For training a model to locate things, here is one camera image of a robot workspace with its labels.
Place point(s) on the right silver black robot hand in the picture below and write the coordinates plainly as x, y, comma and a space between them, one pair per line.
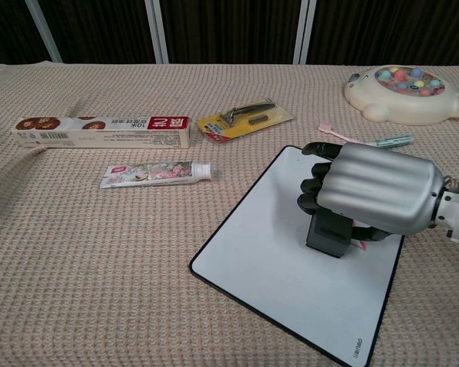
382, 187

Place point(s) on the black board eraser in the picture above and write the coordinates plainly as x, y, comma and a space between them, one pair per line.
327, 237

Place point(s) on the white board with black frame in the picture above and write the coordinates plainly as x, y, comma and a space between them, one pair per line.
260, 237

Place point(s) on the green capped marker pen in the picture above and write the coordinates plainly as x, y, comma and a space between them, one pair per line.
396, 140

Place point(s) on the pink toothbrush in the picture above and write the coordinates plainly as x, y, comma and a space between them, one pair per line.
331, 130

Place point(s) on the cream fishing game toy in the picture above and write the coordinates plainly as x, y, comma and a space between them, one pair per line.
390, 103

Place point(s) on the yellow razor blister pack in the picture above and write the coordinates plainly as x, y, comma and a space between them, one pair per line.
214, 128

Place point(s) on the floral toothpaste tube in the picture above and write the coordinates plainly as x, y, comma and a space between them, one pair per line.
157, 174

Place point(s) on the long white toothpaste box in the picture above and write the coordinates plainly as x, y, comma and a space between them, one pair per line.
99, 135

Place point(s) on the beige waffle tablecloth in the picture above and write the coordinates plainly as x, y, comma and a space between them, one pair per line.
80, 248

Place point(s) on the aluminium partition post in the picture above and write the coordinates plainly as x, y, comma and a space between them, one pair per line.
305, 30
44, 30
157, 30

